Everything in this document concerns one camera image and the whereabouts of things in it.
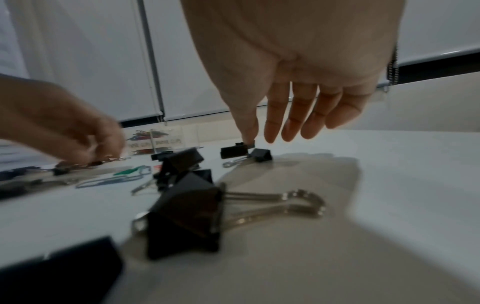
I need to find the medium black binder clip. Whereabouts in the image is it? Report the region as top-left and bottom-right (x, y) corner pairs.
(220, 142), (257, 160)

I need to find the white roller blind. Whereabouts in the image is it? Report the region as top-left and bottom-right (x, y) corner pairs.
(7, 0), (166, 123)
(393, 0), (480, 82)
(143, 0), (234, 122)

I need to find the metal bead blind chain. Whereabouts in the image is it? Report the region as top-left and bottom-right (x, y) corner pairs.
(384, 44), (399, 93)

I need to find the large black binder clip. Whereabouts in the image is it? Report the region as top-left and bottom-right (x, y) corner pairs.
(151, 147), (214, 192)
(130, 172), (327, 261)

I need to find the clear box of paper clips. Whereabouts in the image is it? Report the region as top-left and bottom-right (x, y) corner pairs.
(124, 127), (185, 156)

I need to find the black box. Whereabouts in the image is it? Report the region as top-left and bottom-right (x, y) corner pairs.
(0, 235), (125, 304)

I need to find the blue paper clip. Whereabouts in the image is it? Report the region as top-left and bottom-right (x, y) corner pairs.
(75, 174), (146, 189)

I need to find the green paper clip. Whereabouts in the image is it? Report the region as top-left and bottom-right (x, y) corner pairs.
(113, 165), (153, 176)

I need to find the person's right hand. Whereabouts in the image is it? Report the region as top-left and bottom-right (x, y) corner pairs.
(180, 0), (399, 145)

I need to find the dark flat object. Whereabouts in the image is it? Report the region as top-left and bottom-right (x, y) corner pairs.
(0, 167), (81, 200)

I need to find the person's left hand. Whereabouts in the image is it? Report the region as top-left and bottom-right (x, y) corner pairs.
(0, 73), (127, 163)

